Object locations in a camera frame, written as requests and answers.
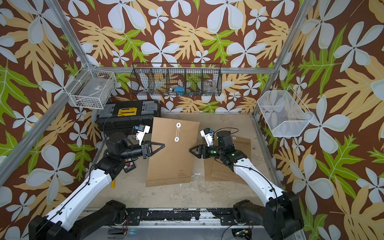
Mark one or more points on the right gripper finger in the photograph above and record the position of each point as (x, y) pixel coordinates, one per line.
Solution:
(195, 152)
(195, 149)

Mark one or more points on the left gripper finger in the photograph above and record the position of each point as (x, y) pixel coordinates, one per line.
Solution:
(156, 148)
(157, 144)

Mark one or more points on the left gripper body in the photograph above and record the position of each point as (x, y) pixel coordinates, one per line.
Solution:
(144, 150)

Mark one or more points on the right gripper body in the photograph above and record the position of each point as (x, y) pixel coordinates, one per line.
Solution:
(213, 151)

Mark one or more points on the brown kraft file bag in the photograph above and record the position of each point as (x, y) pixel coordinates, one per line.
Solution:
(173, 164)

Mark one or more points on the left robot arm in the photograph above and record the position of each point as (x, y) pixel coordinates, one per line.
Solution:
(63, 223)

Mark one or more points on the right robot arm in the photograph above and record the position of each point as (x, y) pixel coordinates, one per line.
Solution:
(280, 214)

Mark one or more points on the black toolbox yellow latch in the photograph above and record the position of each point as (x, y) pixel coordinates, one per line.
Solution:
(126, 117)

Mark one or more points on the blue object in basket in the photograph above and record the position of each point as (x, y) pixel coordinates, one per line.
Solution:
(179, 91)

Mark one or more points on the white mesh basket right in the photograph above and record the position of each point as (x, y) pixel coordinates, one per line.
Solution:
(285, 113)

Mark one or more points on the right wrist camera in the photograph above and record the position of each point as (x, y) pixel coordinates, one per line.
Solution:
(207, 134)

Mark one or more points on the black wire basket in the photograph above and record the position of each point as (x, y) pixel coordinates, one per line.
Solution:
(197, 79)

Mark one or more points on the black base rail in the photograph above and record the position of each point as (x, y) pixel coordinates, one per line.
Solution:
(225, 216)

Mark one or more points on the white wire basket left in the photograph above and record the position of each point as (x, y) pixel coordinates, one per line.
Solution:
(91, 87)

